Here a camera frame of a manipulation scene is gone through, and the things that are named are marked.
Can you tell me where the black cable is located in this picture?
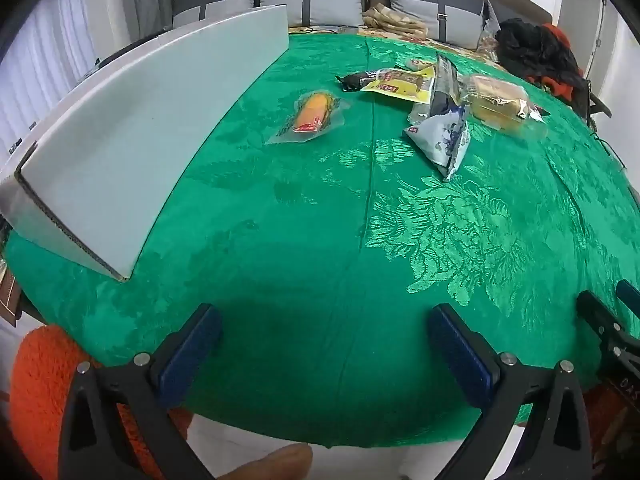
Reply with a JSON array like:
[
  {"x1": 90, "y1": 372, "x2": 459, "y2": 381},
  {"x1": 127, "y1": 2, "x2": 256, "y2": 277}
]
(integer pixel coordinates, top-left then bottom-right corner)
[{"x1": 590, "y1": 125, "x2": 631, "y2": 171}]

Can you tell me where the clear bread packet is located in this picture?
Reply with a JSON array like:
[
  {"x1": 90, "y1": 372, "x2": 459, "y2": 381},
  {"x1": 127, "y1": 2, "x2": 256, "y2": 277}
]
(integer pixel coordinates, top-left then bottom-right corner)
[{"x1": 457, "y1": 74, "x2": 551, "y2": 141}]

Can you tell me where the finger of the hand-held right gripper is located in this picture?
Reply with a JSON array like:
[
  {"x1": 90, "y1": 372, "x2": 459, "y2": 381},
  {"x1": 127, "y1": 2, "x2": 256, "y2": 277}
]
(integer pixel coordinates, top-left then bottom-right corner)
[
  {"x1": 576, "y1": 290, "x2": 640, "y2": 348},
  {"x1": 616, "y1": 280, "x2": 640, "y2": 311}
]

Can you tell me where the white and blue snack packet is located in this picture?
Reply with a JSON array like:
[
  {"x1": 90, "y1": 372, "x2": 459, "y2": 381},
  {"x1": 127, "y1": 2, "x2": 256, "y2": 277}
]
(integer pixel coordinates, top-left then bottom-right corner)
[{"x1": 402, "y1": 105, "x2": 471, "y2": 182}]

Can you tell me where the dark brown snack bar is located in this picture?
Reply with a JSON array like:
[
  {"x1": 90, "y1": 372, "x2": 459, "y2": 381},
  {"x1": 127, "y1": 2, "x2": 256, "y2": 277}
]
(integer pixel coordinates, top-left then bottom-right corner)
[{"x1": 336, "y1": 72, "x2": 373, "y2": 92}]

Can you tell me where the floral bedsheet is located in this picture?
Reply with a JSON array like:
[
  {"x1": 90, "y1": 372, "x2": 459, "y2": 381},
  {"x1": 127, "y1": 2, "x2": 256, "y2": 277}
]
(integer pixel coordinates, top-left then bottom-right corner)
[{"x1": 287, "y1": 22, "x2": 501, "y2": 61}]

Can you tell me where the orange garment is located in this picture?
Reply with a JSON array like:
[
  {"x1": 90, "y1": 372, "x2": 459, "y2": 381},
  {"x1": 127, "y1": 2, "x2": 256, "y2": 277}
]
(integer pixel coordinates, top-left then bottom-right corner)
[{"x1": 527, "y1": 22, "x2": 581, "y2": 103}]

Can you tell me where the white cardboard box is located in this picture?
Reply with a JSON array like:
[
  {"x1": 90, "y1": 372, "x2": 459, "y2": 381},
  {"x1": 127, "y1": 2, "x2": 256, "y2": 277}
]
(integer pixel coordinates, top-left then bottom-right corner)
[{"x1": 0, "y1": 4, "x2": 290, "y2": 281}]

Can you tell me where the orange fuzzy stool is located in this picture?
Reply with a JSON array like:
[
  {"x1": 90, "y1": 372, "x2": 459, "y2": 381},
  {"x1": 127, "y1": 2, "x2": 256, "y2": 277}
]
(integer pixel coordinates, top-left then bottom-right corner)
[{"x1": 9, "y1": 325, "x2": 193, "y2": 480}]

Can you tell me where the brown wooden object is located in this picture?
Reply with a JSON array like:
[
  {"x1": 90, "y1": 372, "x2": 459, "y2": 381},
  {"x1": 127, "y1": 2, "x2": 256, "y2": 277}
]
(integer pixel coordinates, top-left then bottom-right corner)
[{"x1": 0, "y1": 265, "x2": 22, "y2": 323}]

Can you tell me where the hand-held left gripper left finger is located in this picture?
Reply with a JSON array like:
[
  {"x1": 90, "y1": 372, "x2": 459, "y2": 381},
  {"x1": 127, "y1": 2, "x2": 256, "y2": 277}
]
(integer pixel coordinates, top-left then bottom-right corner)
[{"x1": 58, "y1": 302, "x2": 222, "y2": 480}]

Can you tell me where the person's left hand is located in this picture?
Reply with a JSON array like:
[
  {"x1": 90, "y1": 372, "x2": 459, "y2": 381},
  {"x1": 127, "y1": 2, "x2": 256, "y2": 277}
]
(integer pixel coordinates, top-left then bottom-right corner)
[{"x1": 220, "y1": 442, "x2": 313, "y2": 480}]

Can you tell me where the clear plastic bag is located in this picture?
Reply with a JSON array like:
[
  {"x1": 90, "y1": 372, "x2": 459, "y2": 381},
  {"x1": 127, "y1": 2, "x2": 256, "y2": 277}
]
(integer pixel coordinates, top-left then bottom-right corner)
[{"x1": 475, "y1": 27, "x2": 501, "y2": 61}]

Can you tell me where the black folding chair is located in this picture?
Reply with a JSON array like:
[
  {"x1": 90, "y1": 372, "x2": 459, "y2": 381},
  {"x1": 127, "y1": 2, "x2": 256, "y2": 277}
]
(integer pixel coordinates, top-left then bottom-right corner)
[{"x1": 570, "y1": 77, "x2": 613, "y2": 126}]

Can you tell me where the white sheer curtain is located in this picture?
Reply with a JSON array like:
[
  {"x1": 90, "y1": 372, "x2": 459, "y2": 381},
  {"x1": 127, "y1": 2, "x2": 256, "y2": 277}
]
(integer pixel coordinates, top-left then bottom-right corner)
[{"x1": 0, "y1": 0, "x2": 98, "y2": 171}]

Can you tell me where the orange sausage vacuum packet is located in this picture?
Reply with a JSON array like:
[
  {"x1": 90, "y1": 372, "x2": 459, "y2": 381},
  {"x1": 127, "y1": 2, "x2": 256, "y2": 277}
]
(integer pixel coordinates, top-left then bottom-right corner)
[{"x1": 264, "y1": 91, "x2": 351, "y2": 146}]

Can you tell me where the yellow snack packet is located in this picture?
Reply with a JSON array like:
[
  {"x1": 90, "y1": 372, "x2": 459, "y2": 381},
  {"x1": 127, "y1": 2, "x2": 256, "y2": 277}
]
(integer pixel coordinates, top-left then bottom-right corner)
[{"x1": 360, "y1": 65, "x2": 436, "y2": 106}]

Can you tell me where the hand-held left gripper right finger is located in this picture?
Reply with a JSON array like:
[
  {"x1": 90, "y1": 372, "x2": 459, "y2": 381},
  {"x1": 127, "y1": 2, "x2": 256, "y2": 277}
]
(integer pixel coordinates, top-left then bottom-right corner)
[{"x1": 429, "y1": 302, "x2": 593, "y2": 480}]

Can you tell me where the black jacket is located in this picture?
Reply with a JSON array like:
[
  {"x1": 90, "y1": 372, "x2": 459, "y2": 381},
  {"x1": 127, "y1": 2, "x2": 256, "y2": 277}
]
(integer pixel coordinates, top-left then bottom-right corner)
[{"x1": 495, "y1": 17, "x2": 591, "y2": 103}]

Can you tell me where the beige folded cloth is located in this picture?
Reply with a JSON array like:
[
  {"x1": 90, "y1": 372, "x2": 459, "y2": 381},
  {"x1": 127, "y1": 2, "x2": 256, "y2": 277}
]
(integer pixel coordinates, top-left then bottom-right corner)
[{"x1": 361, "y1": 4, "x2": 428, "y2": 38}]

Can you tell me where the long black snack packet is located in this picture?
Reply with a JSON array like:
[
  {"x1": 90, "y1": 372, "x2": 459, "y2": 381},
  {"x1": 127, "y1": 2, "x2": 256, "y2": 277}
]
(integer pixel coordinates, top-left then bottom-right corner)
[{"x1": 427, "y1": 54, "x2": 458, "y2": 116}]

